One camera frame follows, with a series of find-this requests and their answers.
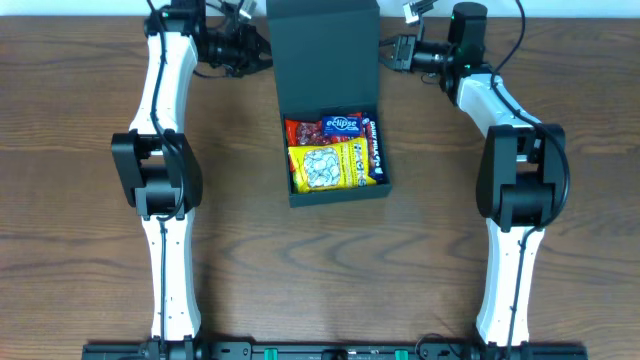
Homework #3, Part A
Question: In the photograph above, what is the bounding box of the dark green gift box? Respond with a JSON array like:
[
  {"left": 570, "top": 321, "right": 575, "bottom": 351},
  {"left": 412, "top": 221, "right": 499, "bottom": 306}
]
[{"left": 266, "top": 0, "right": 392, "bottom": 208}]

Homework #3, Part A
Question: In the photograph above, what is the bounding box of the blue Eclipse mints box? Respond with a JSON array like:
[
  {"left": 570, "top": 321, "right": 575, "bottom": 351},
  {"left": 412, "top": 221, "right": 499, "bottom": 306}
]
[{"left": 322, "top": 116, "right": 362, "bottom": 137}]

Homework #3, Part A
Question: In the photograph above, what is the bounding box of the red Hacks candy bag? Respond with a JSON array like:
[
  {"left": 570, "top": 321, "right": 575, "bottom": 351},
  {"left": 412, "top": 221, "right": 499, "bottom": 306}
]
[{"left": 285, "top": 113, "right": 363, "bottom": 146}]

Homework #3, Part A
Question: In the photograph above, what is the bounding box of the Dairy Milk chocolate bar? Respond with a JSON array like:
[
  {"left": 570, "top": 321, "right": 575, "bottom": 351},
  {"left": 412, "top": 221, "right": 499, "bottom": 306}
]
[{"left": 362, "top": 112, "right": 385, "bottom": 184}]

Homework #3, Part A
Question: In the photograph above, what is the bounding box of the yellow Hacks candy bag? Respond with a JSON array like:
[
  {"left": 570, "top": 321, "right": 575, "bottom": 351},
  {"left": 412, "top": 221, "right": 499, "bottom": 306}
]
[{"left": 288, "top": 138, "right": 377, "bottom": 193}]

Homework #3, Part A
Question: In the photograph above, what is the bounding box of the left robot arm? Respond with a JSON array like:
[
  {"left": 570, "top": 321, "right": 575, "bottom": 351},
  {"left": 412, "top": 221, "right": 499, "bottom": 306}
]
[{"left": 82, "top": 0, "right": 273, "bottom": 359}]

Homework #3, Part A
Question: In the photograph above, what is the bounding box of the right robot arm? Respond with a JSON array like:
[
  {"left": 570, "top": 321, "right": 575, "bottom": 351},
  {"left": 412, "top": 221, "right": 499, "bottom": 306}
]
[{"left": 379, "top": 2, "right": 571, "bottom": 359}]

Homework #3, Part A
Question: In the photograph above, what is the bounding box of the left black cable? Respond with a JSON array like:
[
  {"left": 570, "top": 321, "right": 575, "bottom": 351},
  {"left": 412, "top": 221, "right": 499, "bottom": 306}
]
[{"left": 144, "top": 0, "right": 186, "bottom": 360}]

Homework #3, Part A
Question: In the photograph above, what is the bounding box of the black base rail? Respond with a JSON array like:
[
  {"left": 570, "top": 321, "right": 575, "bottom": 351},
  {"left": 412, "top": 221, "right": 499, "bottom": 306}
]
[{"left": 81, "top": 340, "right": 588, "bottom": 360}]

